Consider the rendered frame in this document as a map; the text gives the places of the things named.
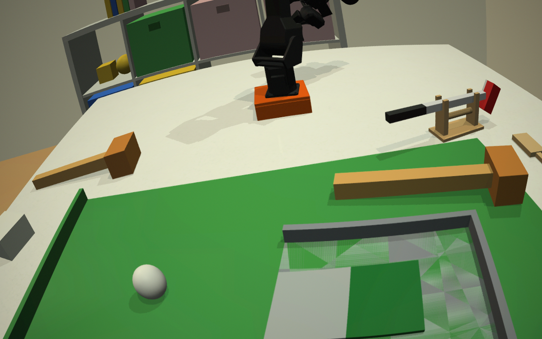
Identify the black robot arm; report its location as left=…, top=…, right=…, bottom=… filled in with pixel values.
left=252, top=0, right=304, bottom=98

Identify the red golf putter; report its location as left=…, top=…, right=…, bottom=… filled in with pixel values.
left=385, top=80, right=501, bottom=124

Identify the green flat mat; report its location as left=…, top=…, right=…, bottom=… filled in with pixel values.
left=24, top=138, right=542, bottom=339

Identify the wooden mallet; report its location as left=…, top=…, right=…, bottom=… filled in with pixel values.
left=32, top=132, right=141, bottom=190
left=333, top=145, right=528, bottom=207

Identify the white ball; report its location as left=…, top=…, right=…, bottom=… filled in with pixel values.
left=132, top=264, right=167, bottom=299

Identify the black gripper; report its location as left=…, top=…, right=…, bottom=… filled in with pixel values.
left=290, top=0, right=325, bottom=29

